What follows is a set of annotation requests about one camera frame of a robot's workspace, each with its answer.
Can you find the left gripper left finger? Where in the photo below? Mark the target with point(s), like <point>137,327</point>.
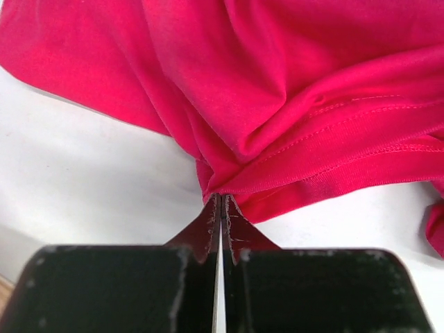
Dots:
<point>86,288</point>

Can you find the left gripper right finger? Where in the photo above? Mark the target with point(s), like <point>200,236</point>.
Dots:
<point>271,289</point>

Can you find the magenta t shirt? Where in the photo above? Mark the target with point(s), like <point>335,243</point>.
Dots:
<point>281,103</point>

